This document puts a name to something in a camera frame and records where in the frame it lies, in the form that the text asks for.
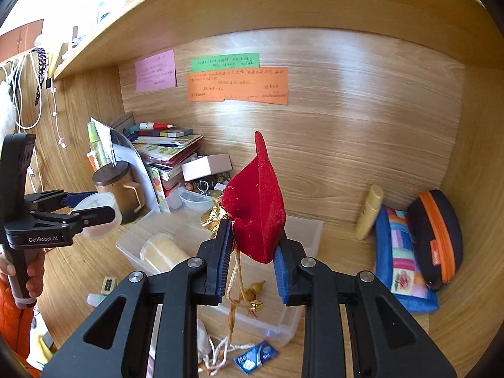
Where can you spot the pink paper note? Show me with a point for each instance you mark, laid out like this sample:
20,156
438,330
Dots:
155,70

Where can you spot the fruit print slim book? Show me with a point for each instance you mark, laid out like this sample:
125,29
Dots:
157,189

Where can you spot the white tube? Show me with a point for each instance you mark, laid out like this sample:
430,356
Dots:
202,342

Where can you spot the clear plastic storage box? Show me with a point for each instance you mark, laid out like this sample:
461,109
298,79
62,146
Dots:
271,323

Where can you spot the brown cabinet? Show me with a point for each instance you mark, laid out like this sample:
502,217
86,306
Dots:
21,39

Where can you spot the small clear tub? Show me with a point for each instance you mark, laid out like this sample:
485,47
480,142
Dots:
193,199

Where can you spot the red and white pen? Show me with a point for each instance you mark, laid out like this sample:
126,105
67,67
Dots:
155,126

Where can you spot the blue patchwork pouch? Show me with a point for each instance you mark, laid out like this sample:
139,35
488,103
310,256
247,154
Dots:
401,260

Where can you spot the yellow tube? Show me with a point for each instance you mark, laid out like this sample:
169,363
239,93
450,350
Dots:
370,212

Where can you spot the white paper envelope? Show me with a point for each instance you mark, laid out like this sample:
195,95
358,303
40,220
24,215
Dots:
103,132

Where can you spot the black beaded headband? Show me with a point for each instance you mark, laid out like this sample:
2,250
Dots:
40,67

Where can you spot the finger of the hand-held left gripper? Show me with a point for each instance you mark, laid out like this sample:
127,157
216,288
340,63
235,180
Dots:
90,218
69,199

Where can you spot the small white cardboard box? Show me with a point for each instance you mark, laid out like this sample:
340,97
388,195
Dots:
206,166

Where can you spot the person's left hand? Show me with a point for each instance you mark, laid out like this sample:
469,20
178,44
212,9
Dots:
34,273

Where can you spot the wooden desktop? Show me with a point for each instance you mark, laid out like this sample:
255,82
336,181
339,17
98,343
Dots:
342,254

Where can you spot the small orange packet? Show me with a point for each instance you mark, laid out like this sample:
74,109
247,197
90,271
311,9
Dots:
91,161

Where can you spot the green paper note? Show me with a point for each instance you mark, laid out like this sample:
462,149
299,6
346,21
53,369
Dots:
225,62

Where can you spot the stack of books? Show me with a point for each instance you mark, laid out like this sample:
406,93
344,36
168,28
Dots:
169,149

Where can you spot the white plush toy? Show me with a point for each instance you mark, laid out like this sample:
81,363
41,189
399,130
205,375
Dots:
7,106

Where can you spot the yellow cloth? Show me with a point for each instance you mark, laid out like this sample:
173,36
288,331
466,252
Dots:
45,348

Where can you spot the clear plastic cup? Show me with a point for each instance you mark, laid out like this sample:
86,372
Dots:
98,208

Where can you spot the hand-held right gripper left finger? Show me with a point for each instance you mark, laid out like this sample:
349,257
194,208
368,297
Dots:
223,262

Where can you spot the wooden shelf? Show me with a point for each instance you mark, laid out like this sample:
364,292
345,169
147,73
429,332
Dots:
275,12

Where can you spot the black binder clip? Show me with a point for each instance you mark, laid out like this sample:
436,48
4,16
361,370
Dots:
50,84

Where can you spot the black orange zip case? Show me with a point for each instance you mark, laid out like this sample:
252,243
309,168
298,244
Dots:
431,236

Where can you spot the brown lidded mug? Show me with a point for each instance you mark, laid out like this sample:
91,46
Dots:
118,189

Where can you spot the cream filled clear jar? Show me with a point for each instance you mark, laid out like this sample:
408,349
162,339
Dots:
163,252

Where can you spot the clear file folder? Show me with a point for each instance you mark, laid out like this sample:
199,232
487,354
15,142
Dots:
132,157

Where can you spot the grey box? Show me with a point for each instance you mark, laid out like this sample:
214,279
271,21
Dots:
124,121

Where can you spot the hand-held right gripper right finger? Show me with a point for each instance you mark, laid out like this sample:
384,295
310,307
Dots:
281,279

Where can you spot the small white bottle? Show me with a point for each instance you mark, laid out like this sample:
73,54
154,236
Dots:
95,300

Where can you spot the orange paper note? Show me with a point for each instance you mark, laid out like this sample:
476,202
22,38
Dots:
236,86

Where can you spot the blue sachet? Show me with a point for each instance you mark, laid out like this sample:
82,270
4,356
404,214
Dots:
256,357

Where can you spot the mahjong tile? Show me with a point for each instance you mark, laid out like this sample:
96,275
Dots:
108,285

